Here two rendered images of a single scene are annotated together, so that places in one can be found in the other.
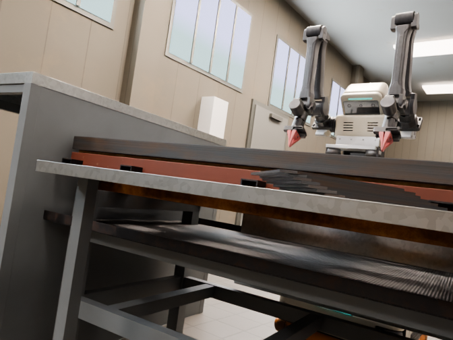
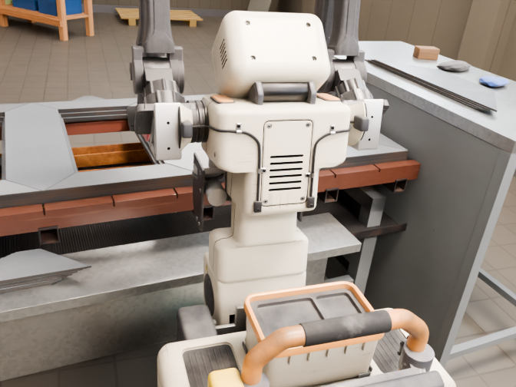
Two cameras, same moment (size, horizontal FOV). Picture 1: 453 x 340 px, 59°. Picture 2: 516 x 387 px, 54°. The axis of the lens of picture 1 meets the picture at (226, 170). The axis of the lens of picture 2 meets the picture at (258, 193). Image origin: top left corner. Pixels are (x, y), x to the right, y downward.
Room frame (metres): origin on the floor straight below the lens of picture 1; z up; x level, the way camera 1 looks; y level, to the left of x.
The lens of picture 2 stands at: (2.61, -1.54, 1.53)
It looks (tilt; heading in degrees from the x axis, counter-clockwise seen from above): 28 degrees down; 123
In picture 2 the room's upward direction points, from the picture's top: 5 degrees clockwise
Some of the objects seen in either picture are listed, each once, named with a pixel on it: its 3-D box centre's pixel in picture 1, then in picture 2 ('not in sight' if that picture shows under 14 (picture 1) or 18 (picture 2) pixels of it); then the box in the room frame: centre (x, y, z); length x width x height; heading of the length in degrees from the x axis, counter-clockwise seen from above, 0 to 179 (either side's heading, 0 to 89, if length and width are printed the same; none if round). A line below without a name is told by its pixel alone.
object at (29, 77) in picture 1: (112, 118); (439, 81); (2.07, 0.62, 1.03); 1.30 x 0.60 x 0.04; 149
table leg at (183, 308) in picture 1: (183, 266); (358, 266); (2.06, 0.15, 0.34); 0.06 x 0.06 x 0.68; 59
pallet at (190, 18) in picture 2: not in sight; (158, 17); (-3.66, 4.75, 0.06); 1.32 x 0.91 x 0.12; 53
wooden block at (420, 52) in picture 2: not in sight; (425, 52); (1.91, 0.90, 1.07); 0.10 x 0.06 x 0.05; 44
